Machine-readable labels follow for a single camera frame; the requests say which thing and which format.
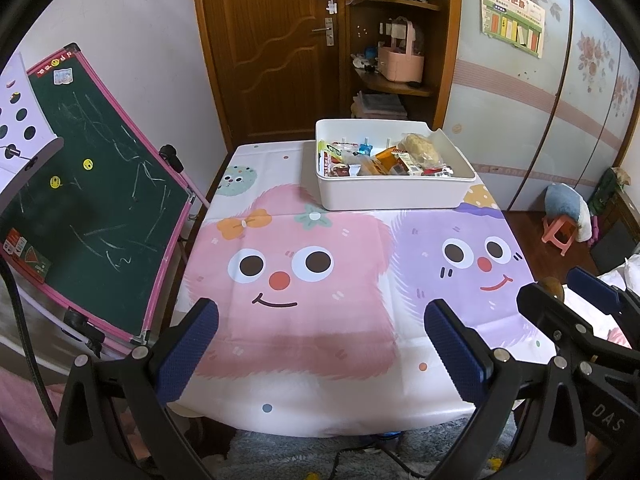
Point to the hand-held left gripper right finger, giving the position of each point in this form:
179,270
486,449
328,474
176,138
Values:
457,350

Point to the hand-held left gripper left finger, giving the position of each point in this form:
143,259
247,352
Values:
187,345

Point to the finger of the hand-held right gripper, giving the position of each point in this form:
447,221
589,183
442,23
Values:
545,310
597,287

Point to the white plastic bin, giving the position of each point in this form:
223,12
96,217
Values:
390,195

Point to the clear rice cracker packet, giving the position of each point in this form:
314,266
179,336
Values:
420,147

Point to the dark red snack packet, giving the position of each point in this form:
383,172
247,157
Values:
340,170

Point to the red and white snack packet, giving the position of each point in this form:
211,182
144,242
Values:
332,152

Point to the brown round knob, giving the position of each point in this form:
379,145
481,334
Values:
552,287

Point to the white bedding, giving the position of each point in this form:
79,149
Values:
630,270

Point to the pink cloth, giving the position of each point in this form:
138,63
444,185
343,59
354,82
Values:
620,336

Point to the white cloth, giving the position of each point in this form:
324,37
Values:
584,225

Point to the pink plastic stool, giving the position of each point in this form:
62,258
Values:
557,232

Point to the blue cushion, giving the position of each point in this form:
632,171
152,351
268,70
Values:
562,200

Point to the dark green bag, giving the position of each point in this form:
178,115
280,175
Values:
607,190

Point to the cartoon printed tablecloth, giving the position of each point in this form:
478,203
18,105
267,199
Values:
310,320

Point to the floral sliding wardrobe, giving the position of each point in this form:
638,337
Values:
525,125

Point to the red printed card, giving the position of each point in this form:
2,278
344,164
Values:
25,255

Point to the yellow smiley magnet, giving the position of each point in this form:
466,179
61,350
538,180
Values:
88,163
55,182

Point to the stack of folded cloths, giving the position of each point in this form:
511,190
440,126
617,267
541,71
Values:
380,105

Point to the white perforated board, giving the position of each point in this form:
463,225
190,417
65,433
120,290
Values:
20,125

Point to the pink basket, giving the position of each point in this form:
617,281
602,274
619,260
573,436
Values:
400,62

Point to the wooden corner shelf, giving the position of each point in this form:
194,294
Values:
450,35

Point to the pale chalkboard sticker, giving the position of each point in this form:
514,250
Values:
63,76

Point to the small figurines group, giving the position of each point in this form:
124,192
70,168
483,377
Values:
365,60

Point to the wooden door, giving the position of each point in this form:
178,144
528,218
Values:
275,35

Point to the white door hook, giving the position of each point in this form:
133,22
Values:
331,6

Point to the black frame knob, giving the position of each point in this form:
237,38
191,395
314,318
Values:
75,319

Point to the green chalkboard with pink frame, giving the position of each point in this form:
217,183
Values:
100,200

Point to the wall poster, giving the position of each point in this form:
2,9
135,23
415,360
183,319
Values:
512,15

